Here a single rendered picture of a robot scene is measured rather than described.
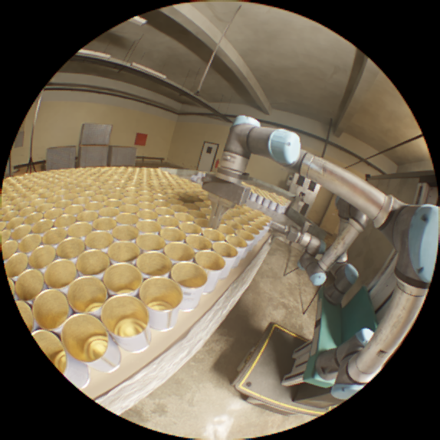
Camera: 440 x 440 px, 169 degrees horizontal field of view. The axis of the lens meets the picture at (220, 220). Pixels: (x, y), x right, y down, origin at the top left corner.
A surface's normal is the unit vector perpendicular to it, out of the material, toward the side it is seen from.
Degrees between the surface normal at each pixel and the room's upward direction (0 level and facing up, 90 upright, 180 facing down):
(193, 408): 0
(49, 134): 90
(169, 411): 0
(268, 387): 0
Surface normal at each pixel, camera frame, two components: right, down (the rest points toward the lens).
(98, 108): 0.81, 0.43
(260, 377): 0.28, -0.88
